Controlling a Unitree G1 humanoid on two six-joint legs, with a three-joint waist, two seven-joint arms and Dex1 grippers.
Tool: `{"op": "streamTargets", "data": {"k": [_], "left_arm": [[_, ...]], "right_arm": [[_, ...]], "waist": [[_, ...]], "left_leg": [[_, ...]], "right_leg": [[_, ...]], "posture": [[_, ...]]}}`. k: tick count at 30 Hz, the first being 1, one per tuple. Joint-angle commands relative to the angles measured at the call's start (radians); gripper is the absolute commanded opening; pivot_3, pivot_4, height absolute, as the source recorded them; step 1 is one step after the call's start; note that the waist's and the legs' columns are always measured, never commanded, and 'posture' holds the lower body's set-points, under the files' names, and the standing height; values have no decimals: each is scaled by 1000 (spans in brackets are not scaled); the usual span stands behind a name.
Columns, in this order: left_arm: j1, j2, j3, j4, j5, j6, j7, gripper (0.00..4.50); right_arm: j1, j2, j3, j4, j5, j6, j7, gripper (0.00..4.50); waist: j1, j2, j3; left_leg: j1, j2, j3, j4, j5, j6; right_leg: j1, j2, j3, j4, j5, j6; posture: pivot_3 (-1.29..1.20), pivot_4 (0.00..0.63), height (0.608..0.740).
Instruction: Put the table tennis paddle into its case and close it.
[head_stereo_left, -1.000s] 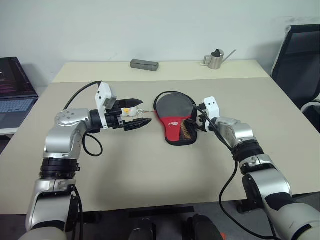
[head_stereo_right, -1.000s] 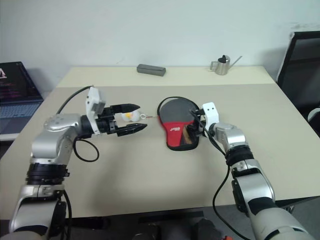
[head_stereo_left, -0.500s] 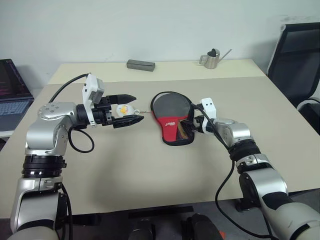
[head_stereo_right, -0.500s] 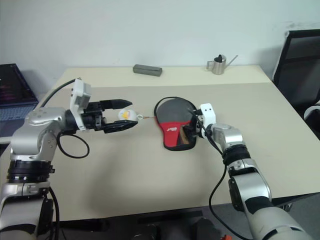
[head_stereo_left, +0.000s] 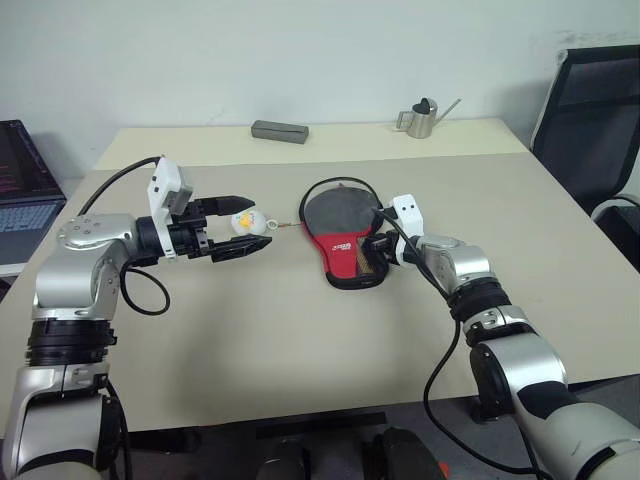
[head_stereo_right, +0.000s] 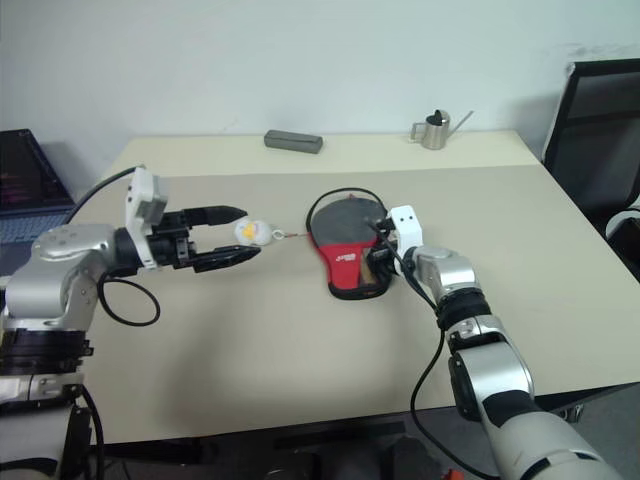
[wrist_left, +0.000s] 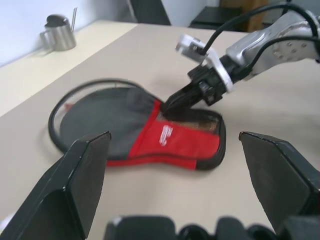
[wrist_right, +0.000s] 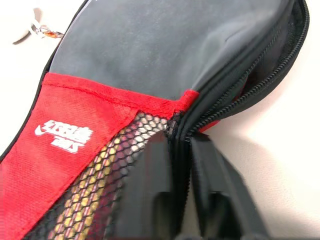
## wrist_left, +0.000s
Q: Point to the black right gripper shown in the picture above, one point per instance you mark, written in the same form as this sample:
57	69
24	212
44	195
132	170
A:
210	87

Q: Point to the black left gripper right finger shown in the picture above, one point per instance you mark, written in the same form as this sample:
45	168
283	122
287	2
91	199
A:
282	180

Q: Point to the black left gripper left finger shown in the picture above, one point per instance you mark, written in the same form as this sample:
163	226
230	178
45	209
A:
62	187

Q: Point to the black red paddle case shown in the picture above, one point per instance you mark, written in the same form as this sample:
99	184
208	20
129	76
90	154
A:
180	145

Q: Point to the black low table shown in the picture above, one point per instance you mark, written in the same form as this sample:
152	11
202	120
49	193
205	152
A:
212	20

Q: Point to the black office chair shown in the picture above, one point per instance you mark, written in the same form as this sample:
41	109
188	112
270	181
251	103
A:
150	11

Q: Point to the silver metal watering can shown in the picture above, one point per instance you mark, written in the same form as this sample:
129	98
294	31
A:
60	35

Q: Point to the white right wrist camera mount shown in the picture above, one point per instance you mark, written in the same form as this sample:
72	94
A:
190	46

